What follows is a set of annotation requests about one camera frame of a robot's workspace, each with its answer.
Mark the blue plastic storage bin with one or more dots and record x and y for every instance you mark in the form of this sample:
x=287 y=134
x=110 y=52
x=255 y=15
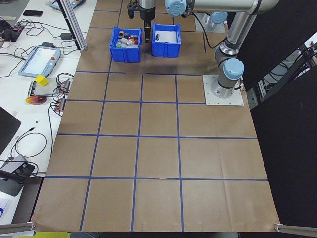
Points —
x=164 y=50

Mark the blue plastic button bin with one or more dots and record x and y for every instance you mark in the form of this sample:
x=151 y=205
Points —
x=126 y=55

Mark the silver UR5e robot arm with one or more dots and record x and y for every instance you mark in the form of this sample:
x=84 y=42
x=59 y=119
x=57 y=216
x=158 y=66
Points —
x=219 y=17
x=234 y=44

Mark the small black push button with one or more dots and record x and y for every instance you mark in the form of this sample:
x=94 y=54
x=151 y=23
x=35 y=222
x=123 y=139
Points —
x=157 y=37

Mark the black button white block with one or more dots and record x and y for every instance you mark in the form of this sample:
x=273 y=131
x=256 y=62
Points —
x=127 y=35

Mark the yellow mushroom push button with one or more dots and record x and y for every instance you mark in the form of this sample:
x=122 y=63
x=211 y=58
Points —
x=121 y=32

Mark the small black box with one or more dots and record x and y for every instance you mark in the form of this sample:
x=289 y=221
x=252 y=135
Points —
x=48 y=44

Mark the white labelled box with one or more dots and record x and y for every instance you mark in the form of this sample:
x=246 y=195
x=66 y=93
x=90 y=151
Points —
x=5 y=208

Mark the white foam bin liner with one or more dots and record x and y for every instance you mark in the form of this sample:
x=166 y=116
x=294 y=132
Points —
x=168 y=37

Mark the light blue teach pendant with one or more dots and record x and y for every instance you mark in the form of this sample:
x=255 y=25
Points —
x=76 y=3
x=39 y=62

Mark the black power adapter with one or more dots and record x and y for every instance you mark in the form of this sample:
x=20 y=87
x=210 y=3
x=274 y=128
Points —
x=66 y=36

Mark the black smartphone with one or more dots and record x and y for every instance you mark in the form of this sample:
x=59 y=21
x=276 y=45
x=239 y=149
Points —
x=33 y=13

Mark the yellow cube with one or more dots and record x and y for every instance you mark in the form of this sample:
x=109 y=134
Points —
x=41 y=81

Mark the grey metal tray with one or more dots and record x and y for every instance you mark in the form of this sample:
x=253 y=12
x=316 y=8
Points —
x=33 y=90

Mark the orange red disc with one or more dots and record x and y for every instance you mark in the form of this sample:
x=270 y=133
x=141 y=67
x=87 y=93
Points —
x=36 y=100

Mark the black laptop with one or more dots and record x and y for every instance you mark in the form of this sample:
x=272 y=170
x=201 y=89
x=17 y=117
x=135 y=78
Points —
x=7 y=129

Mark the yellow green sheet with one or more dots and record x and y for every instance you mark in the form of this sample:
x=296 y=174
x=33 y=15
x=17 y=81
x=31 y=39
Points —
x=52 y=235

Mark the aluminium profile bar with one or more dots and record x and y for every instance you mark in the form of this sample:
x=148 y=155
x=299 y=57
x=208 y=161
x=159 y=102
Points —
x=17 y=228
x=297 y=228

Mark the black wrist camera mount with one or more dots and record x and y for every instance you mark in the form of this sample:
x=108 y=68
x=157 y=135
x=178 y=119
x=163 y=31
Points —
x=131 y=11

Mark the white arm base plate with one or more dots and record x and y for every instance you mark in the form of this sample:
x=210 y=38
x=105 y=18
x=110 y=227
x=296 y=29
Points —
x=208 y=99
x=198 y=27

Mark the tall aluminium profile post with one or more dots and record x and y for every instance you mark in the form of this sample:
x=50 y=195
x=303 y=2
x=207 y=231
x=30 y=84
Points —
x=76 y=32

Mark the black frame cover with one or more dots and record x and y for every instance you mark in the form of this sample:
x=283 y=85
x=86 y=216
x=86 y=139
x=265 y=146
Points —
x=284 y=173

